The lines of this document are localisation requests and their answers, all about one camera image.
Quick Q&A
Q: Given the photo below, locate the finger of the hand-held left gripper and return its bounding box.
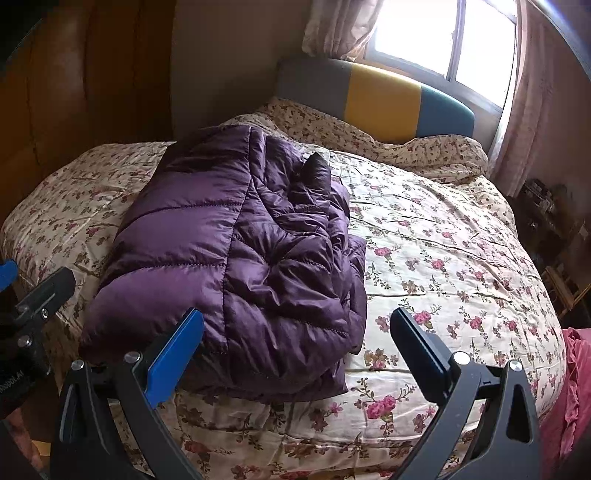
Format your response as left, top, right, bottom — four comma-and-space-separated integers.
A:
13, 267, 77, 354
0, 260, 19, 292

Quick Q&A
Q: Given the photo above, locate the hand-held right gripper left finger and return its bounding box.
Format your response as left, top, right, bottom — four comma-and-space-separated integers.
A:
50, 308, 205, 480

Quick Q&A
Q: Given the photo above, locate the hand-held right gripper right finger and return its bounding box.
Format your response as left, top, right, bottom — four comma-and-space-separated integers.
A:
389, 307, 542, 480

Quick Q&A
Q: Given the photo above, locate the purple puffer jacket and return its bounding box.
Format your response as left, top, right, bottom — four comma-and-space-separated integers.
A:
79, 124, 368, 407

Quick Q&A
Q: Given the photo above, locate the person's left hand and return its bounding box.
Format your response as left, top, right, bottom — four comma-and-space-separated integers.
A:
0, 406, 44, 469

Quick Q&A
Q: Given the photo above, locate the floral quilt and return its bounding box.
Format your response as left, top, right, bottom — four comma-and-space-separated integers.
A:
0, 141, 568, 480

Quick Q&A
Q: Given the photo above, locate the pink cloth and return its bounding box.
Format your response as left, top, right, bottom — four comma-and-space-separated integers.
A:
540, 327, 591, 480

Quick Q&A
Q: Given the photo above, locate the wooden chair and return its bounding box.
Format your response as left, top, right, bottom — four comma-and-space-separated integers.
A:
540, 258, 588, 319

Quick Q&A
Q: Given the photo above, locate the brown wooden wardrobe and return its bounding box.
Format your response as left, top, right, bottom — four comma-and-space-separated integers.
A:
0, 0, 176, 222

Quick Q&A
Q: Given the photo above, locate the cluttered wooden desk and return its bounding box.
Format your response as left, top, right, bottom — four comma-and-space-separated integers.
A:
508, 178, 587, 259

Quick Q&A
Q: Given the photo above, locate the floral pillow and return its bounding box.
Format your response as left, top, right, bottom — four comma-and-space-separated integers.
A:
222, 97, 490, 185

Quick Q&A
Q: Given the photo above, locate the grey yellow blue headboard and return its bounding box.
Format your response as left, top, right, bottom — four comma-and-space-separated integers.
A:
276, 58, 476, 139

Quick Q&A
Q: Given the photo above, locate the long pink patterned curtain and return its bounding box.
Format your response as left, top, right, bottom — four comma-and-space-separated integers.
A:
489, 0, 591, 197

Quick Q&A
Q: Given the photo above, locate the window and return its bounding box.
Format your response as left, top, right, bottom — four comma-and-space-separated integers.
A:
365, 0, 518, 109

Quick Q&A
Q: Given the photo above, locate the short pink patterned curtain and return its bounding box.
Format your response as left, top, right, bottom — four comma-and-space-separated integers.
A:
301, 0, 386, 61

